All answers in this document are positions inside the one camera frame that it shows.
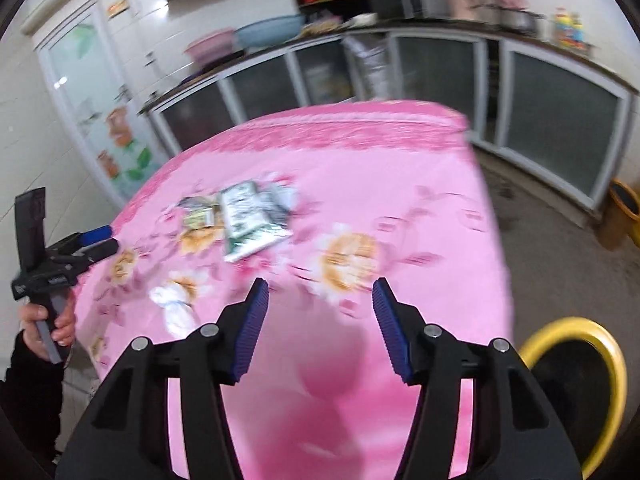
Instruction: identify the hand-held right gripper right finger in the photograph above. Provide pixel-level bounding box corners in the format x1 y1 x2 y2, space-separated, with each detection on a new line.
372 277 583 480

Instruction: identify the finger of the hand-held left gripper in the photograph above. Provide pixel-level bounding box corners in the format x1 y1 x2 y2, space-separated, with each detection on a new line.
74 226 114 250
75 238 120 264

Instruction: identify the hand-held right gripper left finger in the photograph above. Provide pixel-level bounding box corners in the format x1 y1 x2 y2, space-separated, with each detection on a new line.
55 277 271 480

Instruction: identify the white tissue wad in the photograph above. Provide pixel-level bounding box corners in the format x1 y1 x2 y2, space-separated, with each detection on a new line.
150 282 201 341

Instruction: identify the yellowish wrapper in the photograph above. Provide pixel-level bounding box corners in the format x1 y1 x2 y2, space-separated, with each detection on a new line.
177 197 226 233

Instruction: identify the small green white packet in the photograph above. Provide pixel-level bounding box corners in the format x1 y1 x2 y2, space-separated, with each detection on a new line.
220 180 293 263

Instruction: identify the dark foil wrapper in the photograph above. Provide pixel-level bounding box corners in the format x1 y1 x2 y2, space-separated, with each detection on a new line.
265 184 297 221

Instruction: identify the yellow rimmed black bin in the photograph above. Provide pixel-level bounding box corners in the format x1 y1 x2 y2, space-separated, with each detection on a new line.
517 316 628 480

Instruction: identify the person's left forearm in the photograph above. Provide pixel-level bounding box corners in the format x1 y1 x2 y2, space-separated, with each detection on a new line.
0 329 67 467

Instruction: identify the person's left hand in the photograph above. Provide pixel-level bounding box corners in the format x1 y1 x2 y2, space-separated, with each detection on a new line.
19 290 77 361

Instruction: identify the flower painted glass door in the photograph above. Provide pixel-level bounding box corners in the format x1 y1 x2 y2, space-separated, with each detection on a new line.
35 2 168 208

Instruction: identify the pink floral tablecloth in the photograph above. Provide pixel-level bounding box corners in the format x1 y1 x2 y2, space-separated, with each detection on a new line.
75 100 516 480

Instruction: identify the pink plastic basin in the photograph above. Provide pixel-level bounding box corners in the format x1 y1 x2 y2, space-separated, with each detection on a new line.
185 30 238 63

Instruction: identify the brown plastic bucket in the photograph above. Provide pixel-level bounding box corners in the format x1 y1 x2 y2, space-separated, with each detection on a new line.
598 178 640 251

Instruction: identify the kitchen counter cabinet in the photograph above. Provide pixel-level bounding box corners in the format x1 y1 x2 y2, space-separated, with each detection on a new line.
140 22 633 218

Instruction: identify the blue plastic basket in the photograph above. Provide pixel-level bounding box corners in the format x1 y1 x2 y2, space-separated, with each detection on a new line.
235 14 306 48

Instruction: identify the white plastic sack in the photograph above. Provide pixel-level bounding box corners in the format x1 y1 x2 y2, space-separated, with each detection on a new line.
342 34 391 101

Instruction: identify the silver microwave oven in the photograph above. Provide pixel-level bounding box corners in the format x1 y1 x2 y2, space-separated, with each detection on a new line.
369 0 446 22

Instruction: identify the steel cooking pot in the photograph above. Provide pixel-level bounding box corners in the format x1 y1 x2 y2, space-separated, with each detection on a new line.
492 6 546 33

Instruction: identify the yellow dish soap bottle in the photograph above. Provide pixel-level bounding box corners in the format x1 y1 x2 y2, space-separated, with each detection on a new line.
552 7 587 51

